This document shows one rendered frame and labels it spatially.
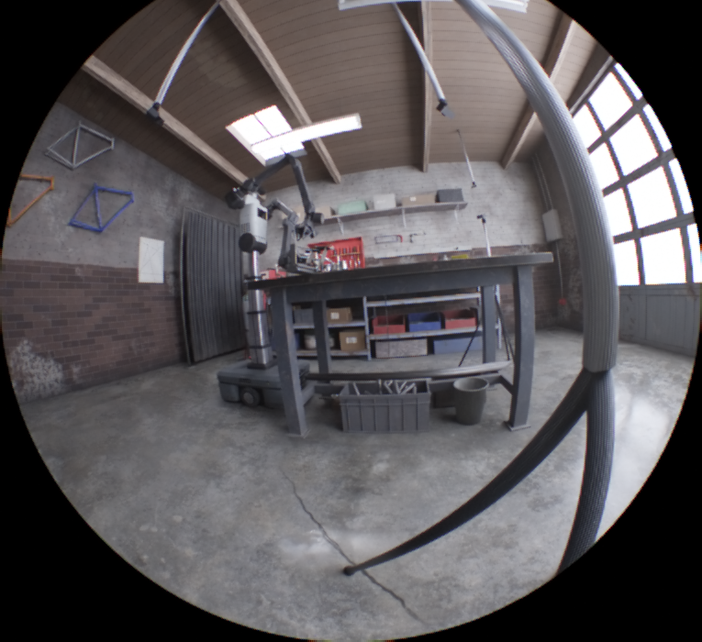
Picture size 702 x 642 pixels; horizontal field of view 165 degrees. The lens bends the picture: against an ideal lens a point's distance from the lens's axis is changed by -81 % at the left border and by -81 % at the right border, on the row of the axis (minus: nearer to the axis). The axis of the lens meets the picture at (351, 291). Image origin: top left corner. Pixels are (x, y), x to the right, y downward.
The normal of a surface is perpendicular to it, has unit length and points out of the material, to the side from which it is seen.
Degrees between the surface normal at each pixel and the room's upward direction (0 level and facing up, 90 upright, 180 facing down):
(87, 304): 90
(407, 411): 90
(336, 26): 174
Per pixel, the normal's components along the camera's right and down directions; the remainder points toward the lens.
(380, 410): -0.22, 0.00
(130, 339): 0.97, -0.09
